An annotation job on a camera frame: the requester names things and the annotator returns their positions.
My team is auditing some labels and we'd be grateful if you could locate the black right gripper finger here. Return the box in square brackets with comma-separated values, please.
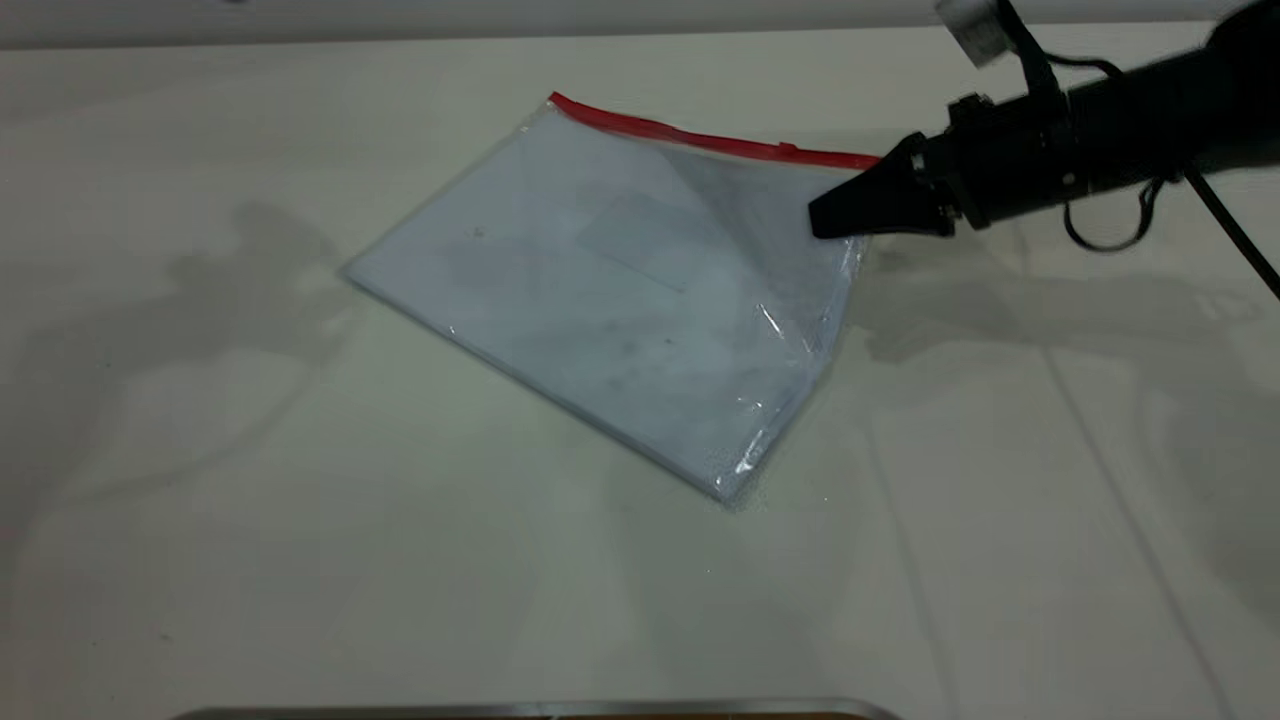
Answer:
[807, 185, 958, 241]
[845, 132, 933, 201]

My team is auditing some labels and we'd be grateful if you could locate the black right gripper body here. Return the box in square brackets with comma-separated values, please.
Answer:
[925, 92, 1079, 233]

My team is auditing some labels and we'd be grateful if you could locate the clear plastic zipper bag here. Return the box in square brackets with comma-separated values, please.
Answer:
[340, 91, 885, 507]

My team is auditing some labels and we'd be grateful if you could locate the black thin cable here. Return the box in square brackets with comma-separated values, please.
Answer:
[995, 0, 1126, 101]

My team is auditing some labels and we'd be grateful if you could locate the white cable label tag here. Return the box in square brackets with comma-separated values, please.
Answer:
[934, 0, 1007, 69]

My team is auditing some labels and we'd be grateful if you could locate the black looped cable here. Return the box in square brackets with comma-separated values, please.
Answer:
[1062, 168, 1280, 301]

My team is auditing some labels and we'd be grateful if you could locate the metal frame edge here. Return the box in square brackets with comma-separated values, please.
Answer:
[170, 697, 906, 720]

